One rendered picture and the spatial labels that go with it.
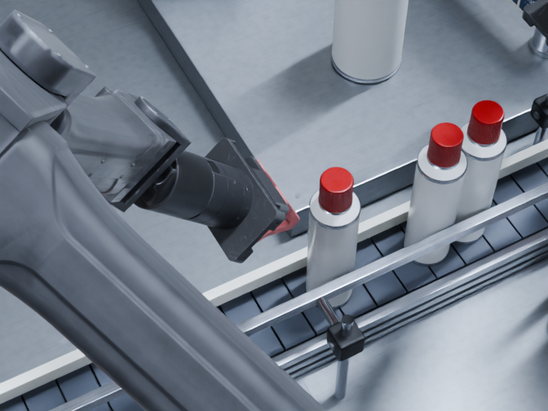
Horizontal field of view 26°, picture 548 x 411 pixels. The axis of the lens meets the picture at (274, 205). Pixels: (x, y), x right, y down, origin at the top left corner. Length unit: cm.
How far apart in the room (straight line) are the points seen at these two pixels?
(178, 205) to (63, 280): 51
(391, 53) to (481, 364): 40
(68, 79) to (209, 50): 96
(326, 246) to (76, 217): 73
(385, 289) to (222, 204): 35
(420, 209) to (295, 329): 19
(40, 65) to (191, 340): 15
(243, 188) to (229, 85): 46
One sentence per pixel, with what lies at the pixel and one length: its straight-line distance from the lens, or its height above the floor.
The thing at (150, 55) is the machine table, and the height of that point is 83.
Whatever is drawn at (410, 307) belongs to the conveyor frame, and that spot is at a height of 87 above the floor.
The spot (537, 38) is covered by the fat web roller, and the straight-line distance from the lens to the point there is 155.
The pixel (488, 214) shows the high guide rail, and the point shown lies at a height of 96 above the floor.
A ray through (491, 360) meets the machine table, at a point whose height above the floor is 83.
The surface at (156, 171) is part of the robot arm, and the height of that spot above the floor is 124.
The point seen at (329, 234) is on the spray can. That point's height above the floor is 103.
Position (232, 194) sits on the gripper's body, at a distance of 103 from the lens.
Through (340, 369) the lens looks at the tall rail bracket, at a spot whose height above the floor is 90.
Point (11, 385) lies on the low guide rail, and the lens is 125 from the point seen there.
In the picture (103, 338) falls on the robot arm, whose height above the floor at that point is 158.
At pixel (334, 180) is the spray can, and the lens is 115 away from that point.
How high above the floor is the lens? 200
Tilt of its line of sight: 55 degrees down
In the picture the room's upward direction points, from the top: straight up
